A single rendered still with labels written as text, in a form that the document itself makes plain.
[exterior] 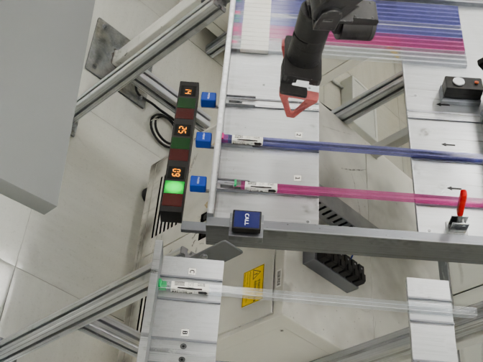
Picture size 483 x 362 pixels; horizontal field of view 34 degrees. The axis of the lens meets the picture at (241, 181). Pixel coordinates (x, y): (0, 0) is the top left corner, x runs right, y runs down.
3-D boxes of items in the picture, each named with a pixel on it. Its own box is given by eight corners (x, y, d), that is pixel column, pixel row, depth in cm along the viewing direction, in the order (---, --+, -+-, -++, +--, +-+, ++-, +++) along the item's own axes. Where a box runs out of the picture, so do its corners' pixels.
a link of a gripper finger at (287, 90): (309, 100, 145) (321, 62, 138) (308, 129, 140) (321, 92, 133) (272, 94, 144) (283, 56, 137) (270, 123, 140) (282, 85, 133)
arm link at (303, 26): (299, -7, 129) (305, 16, 126) (339, -6, 131) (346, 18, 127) (290, 25, 134) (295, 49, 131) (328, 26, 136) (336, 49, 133)
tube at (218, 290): (158, 290, 126) (157, 286, 125) (159, 283, 127) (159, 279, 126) (475, 318, 127) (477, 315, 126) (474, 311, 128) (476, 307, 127)
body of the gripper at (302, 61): (319, 48, 142) (329, 16, 136) (319, 88, 135) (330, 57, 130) (283, 42, 141) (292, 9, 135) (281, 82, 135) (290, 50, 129)
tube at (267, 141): (221, 142, 155) (221, 138, 154) (221, 137, 156) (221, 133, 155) (481, 162, 155) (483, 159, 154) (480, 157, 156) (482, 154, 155)
